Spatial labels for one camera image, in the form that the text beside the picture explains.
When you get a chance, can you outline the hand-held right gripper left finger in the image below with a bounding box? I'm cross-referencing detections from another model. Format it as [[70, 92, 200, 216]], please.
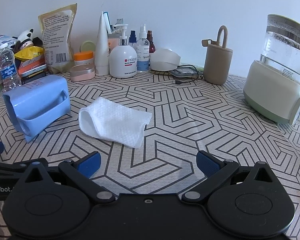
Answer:
[[20, 152, 116, 204]]

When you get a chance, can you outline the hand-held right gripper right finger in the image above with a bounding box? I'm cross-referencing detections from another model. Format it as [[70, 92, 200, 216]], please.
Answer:
[[182, 151, 278, 203]]

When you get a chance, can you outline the white wet wipe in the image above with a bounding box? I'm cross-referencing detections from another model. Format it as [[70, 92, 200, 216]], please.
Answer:
[[79, 97, 152, 148]]

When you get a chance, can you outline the blue plastic container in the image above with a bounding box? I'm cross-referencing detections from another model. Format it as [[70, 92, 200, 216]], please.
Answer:
[[2, 75, 71, 143]]

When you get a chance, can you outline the geometric patterned tablecloth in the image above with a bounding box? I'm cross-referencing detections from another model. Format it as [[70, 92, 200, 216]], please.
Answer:
[[0, 71, 300, 240]]

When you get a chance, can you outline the blue label water bottle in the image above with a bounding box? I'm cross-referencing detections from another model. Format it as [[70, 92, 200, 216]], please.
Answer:
[[0, 42, 22, 92]]

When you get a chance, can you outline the black box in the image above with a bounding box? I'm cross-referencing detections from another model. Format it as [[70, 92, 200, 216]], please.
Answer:
[[22, 71, 48, 84]]

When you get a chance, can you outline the orange box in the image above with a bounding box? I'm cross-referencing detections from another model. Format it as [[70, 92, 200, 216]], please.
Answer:
[[17, 57, 46, 75]]

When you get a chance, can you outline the pink case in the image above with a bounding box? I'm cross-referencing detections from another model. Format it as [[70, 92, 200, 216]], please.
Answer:
[[70, 64, 96, 82]]

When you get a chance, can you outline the cream kettle base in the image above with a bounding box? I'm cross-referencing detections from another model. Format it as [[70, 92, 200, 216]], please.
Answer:
[[243, 60, 300, 125]]

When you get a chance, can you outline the yellow packet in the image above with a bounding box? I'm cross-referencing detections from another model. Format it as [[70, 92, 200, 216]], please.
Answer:
[[14, 46, 45, 61]]

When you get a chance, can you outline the orange lid jar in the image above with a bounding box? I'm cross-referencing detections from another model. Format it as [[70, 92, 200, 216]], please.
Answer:
[[73, 51, 94, 67]]

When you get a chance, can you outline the white pump bottle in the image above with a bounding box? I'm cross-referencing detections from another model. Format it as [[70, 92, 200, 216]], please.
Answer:
[[109, 24, 138, 79]]

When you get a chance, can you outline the blue and white pack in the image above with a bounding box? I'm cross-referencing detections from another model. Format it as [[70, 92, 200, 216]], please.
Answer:
[[0, 35, 18, 47]]

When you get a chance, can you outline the white round lamp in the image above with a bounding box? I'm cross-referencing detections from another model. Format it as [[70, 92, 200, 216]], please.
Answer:
[[150, 48, 182, 72]]

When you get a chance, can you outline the panda toy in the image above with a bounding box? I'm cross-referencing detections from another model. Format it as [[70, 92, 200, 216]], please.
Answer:
[[14, 29, 34, 51]]

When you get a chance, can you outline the white tube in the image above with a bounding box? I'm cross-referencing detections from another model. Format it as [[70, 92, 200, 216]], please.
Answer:
[[95, 11, 111, 76]]

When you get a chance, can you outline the green round compact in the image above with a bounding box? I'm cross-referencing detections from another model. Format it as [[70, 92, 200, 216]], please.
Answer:
[[80, 41, 96, 53]]

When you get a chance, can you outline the clear spray bottle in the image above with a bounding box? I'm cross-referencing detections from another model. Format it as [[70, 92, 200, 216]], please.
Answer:
[[136, 24, 150, 72]]

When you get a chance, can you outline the pink bottle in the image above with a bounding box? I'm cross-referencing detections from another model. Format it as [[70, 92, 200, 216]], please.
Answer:
[[107, 34, 120, 53]]

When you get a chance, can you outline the beige refill pouch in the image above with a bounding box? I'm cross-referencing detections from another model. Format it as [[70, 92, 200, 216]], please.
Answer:
[[38, 4, 78, 74]]

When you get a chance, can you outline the brown glass bottle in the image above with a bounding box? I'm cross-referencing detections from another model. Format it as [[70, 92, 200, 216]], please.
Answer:
[[147, 30, 156, 54]]

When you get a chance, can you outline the glass kettle jug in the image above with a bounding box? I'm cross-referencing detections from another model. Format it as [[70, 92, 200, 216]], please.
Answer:
[[259, 14, 300, 77]]

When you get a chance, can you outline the beige loop handle tumbler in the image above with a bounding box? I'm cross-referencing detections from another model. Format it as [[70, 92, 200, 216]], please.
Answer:
[[201, 25, 234, 85]]

